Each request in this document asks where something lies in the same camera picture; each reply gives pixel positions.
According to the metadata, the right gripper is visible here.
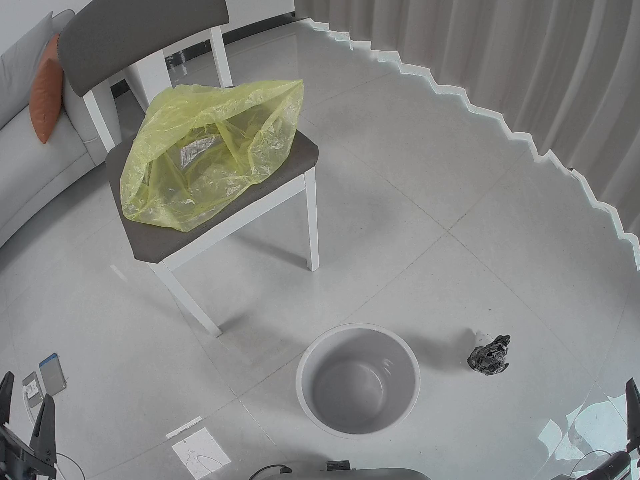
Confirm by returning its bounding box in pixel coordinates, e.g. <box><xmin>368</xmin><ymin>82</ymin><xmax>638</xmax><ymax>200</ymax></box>
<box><xmin>575</xmin><ymin>378</ymin><xmax>640</xmax><ymax>480</ymax></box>

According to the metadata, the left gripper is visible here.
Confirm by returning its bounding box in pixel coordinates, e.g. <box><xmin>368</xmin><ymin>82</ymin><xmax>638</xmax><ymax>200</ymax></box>
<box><xmin>0</xmin><ymin>372</ymin><xmax>57</xmax><ymax>480</ymax></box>

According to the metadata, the white trash bin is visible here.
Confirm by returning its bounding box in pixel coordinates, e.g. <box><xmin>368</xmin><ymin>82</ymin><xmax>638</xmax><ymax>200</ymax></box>
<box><xmin>296</xmin><ymin>323</ymin><xmax>421</xmax><ymax>436</ymax></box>

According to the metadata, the yellow plastic bag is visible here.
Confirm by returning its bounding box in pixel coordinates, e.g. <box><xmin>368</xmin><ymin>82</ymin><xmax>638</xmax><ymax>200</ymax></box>
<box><xmin>120</xmin><ymin>79</ymin><xmax>305</xmax><ymax>233</ymax></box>

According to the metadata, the crumpled black plastic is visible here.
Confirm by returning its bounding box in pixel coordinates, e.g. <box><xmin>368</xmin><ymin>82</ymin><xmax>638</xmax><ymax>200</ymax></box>
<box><xmin>467</xmin><ymin>334</ymin><xmax>512</xmax><ymax>376</ymax></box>

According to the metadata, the pale grey sofa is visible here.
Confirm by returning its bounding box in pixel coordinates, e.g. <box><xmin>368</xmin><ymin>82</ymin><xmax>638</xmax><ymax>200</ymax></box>
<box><xmin>0</xmin><ymin>10</ymin><xmax>132</xmax><ymax>249</ymax></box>

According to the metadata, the orange cushion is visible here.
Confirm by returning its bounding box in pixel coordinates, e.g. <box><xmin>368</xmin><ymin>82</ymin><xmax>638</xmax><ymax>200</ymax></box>
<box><xmin>30</xmin><ymin>34</ymin><xmax>65</xmax><ymax>145</ymax></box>

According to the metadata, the white curtain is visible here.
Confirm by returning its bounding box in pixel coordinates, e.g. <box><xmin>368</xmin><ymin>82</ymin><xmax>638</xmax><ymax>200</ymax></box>
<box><xmin>292</xmin><ymin>0</ymin><xmax>640</xmax><ymax>272</ymax></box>

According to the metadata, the white chair with grey seat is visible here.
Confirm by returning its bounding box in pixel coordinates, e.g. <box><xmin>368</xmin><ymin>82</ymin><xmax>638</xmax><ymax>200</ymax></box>
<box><xmin>57</xmin><ymin>0</ymin><xmax>321</xmax><ymax>338</ymax></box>

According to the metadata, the black cable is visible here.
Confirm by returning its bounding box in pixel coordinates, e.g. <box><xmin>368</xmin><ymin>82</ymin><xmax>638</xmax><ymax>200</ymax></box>
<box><xmin>247</xmin><ymin>463</ymin><xmax>293</xmax><ymax>480</ymax></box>

